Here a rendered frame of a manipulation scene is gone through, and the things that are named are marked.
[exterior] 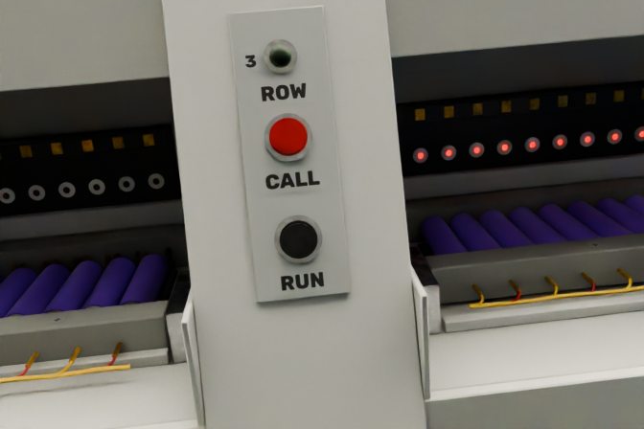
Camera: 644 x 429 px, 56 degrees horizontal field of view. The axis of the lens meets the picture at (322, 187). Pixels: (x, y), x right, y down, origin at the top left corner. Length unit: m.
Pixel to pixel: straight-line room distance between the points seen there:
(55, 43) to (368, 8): 0.13
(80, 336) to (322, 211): 0.14
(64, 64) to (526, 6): 0.20
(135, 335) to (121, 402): 0.04
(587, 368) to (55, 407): 0.24
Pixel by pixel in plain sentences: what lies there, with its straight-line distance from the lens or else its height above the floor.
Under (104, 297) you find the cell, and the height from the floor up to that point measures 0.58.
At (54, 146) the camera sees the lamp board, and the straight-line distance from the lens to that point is 0.45.
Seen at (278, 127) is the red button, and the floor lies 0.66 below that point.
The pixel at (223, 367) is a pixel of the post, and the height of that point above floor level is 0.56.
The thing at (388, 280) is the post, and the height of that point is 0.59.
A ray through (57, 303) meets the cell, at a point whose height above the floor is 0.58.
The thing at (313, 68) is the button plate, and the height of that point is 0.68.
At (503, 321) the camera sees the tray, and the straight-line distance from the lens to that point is 0.33.
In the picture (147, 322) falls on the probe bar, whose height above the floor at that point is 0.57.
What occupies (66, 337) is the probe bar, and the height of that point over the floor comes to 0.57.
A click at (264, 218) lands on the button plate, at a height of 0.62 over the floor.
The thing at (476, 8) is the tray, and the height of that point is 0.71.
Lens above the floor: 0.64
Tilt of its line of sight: 1 degrees down
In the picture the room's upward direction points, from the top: 6 degrees counter-clockwise
